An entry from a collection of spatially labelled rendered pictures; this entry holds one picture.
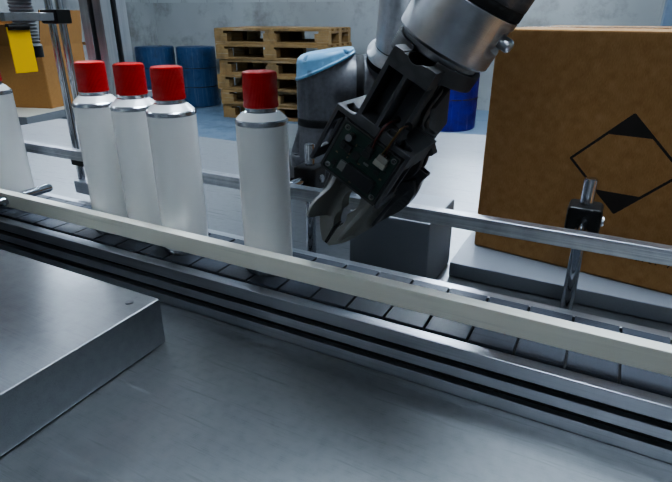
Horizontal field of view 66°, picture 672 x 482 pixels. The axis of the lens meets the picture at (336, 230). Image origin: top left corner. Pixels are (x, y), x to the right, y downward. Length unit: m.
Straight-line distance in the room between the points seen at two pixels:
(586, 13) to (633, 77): 6.50
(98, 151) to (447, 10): 0.44
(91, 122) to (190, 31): 7.63
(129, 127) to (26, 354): 0.26
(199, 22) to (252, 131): 7.71
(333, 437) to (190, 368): 0.16
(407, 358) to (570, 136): 0.32
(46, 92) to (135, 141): 1.86
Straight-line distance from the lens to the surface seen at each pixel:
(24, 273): 0.65
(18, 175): 0.86
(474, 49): 0.39
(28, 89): 2.53
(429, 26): 0.39
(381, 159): 0.40
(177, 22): 8.39
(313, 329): 0.51
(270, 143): 0.51
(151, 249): 0.65
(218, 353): 0.53
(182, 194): 0.59
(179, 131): 0.58
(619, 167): 0.64
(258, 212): 0.53
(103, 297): 0.56
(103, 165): 0.68
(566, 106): 0.64
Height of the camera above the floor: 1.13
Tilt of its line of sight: 22 degrees down
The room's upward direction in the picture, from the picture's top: straight up
